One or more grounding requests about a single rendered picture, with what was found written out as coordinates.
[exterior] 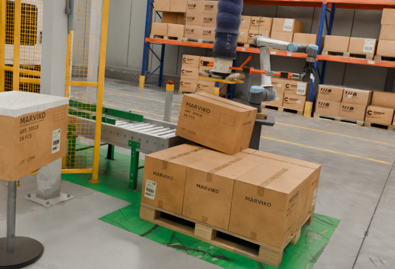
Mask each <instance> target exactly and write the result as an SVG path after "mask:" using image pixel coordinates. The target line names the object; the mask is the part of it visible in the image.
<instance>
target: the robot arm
mask: <svg viewBox="0 0 395 269"><path fill-rule="evenodd" d="M253 43H254V45H256V46H259V50H260V70H262V71H264V70H268V71H270V53H269V47H271V48H276V49H282V50H286V51H290V52H297V53H305V54H307V59H306V61H307V62H306V64H305V67H303V69H304V71H303V72H304V73H303V74H301V77H302V78H301V79H303V78H304V77H305V75H307V73H308V74H310V75H311V76H310V78H311V79H312V81H313V82H314V73H315V72H316V71H317V70H316V68H315V67H314V66H313V65H312V64H313V63H314V62H315V61H316V56H317V51H318V46H316V45H311V44H310V45H305V44H302V43H301V44H299V43H291V42H284V41H278V40H274V39H270V38H269V37H267V36H260V35H257V36H255V37H254V38H253ZM261 82H262V85H261V86H252V87H251V88H250V93H249V99H248V103H247V105H248V106H251V107H255V108H258V110H257V113H261V112H262V107H261V104H262V102H271V101H273V100H275V98H276V94H277V93H276V91H275V89H274V88H273V85H272V84H271V77H270V76H265V74H261Z"/></svg>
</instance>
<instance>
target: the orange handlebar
mask: <svg viewBox="0 0 395 269"><path fill-rule="evenodd" d="M207 65H208V66H211V67H213V65H214V63H211V64H207ZM229 69H233V70H242V68H236V67H229ZM251 72H256V73H259V74H263V73H264V74H265V73H266V71H262V70H252V69H251ZM273 75H277V76H279V73H276V72H275V73H274V72H273Z"/></svg>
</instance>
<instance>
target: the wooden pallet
mask: <svg viewBox="0 0 395 269"><path fill-rule="evenodd" d="M161 211H162V212H165V213H168V214H171V215H173V216H176V217H180V218H183V219H185V220H188V221H191V222H194V223H195V228H191V227H188V226H184V225H183V224H179V223H176V222H174V221H171V220H168V219H165V218H163V217H161V216H160V214H161ZM313 215H314V208H313V210H312V211H311V212H310V213H309V214H308V215H307V217H306V218H305V219H304V220H303V221H302V222H301V224H300V225H299V226H298V228H297V229H295V231H294V232H293V233H292V235H291V236H290V237H289V238H288V239H287V240H286V242H285V243H284V244H283V245H282V246H281V248H277V247H274V246H270V245H268V244H265V243H261V242H259V241H256V240H253V239H251V238H247V237H244V236H241V235H238V234H235V233H232V232H229V231H227V230H224V229H221V228H218V227H215V226H211V225H209V224H206V223H203V222H200V221H197V220H194V219H192V218H188V217H185V216H183V215H180V214H176V213H173V212H171V211H167V210H164V209H162V208H159V207H156V206H153V205H150V204H147V203H144V202H140V215H139V218H141V219H144V220H147V221H150V222H152V223H155V224H158V225H160V226H163V227H166V228H169V229H171V230H174V231H177V232H180V233H182V234H185V235H187V236H191V237H193V238H196V239H198V240H202V241H204V242H207V243H210V244H213V245H215V246H218V247H221V248H224V249H226V250H229V251H232V252H234V253H237V254H240V255H243V256H245V257H249V258H251V259H254V260H256V261H260V262H262V263H265V264H268V265H271V266H273V267H276V268H277V267H278V266H279V265H280V263H281V262H282V257H283V249H284V248H285V247H286V246H287V245H288V244H293V245H295V244H296V243H297V241H298V240H299V238H300V232H301V227H302V226H303V225H304V224H307V225H311V223H312V221H313ZM217 231H221V232H223V233H226V234H229V235H231V236H235V237H238V238H241V239H244V240H246V241H249V242H252V243H255V244H258V245H260V248H259V251H256V250H253V249H251V248H247V247H245V246H241V245H239V244H236V243H233V242H231V241H227V240H225V239H222V238H219V237H217V236H216V235H217Z"/></svg>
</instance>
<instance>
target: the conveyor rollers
mask: <svg viewBox="0 0 395 269"><path fill-rule="evenodd" d="M73 109H75V110H80V111H83V112H88V113H90V111H88V110H87V111H86V110H83V109H78V108H75V107H74V108H73ZM106 117H110V118H114V119H116V126H120V127H125V128H128V129H133V130H138V131H141V132H145V133H150V134H153V135H158V136H163V137H169V136H174V135H175V133H176V129H173V130H171V129H170V128H169V127H167V128H164V127H163V126H159V127H157V125H150V123H146V124H144V122H137V121H131V120H128V119H123V118H119V117H114V116H110V115H106Z"/></svg>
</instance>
